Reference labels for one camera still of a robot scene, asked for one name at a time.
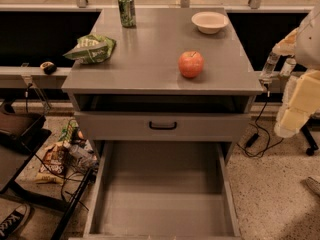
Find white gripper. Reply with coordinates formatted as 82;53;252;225
274;71;320;138

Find green jalapeno chip bag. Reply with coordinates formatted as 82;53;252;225
64;34;116;64

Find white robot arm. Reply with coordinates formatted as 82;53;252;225
272;4;320;138

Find grey drawer cabinet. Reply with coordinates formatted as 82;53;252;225
63;8;262;155

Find open grey middle drawer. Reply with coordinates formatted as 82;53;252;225
71;141;242;240

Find green snack bag on floor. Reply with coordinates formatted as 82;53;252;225
59;119;78;143

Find brown snack bag on floor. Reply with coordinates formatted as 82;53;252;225
35;142;67;185

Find black rolling stand leg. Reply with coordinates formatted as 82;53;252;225
301;125;319;156

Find clear bottle dark cap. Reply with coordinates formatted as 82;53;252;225
279;57;296;77

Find clear water bottle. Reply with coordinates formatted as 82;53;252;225
260;52;280;81

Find grey white shoe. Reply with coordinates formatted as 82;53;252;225
306;176;320;197

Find red apple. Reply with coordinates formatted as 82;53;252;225
178;51;204;78

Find white bowl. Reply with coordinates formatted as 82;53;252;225
191;12;229;34

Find green soda can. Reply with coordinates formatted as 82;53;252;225
118;0;136;28

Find plastic bottle on floor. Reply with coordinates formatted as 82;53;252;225
63;142;99;172

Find black yellow tape measure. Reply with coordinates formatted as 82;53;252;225
40;61;57;75

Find dark bin on stand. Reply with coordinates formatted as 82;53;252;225
0;102;46;154

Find black sneaker white laces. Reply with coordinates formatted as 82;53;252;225
0;204;31;240

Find black cable on floor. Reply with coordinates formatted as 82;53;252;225
237;83;284;159

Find grey top drawer black handle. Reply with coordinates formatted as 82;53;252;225
75;112;250;142

